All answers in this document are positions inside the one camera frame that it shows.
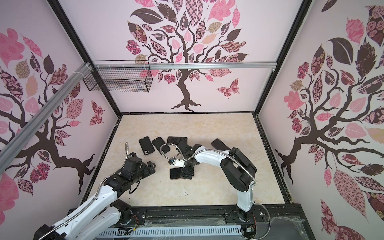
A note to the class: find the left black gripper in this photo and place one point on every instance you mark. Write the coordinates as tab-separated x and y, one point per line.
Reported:
147	172

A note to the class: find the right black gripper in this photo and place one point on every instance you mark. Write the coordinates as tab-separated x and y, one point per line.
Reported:
184	170

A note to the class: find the purple smartphone black screen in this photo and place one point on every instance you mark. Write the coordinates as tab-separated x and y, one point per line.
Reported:
175	173

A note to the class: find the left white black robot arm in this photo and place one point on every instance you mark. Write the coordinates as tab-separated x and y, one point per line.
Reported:
123	180

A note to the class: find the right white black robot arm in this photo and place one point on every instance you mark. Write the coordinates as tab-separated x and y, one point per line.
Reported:
244	202

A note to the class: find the black phone case leftmost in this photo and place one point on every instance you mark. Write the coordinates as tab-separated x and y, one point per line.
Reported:
146	146

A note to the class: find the black phone case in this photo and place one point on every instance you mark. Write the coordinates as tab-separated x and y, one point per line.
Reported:
161	145
146	146

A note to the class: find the black phone case horizontal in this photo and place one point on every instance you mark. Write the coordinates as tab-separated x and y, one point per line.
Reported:
176	140

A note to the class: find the black phone rightmost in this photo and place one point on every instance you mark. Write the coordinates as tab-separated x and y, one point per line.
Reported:
219	145

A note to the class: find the right metal flexible conduit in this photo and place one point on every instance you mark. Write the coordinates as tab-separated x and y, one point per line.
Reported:
238	169

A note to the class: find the metal flexible conduit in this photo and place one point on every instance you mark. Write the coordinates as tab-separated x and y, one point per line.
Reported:
238	169
96	215

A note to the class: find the left metal flexible conduit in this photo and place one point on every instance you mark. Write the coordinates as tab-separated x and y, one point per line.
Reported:
96	215

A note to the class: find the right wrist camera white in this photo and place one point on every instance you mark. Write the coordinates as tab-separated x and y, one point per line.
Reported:
177	163

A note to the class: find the white slotted cable duct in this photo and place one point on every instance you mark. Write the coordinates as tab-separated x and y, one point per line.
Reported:
167	232

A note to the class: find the black wire basket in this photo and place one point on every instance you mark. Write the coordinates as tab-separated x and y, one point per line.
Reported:
130	77

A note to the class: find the aluminium rail back horizontal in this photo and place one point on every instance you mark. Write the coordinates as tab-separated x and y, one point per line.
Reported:
190	66

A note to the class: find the black base frame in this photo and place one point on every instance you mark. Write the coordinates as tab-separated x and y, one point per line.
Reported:
268	222

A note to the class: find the aluminium rail left diagonal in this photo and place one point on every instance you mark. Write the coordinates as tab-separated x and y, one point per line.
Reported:
11	150

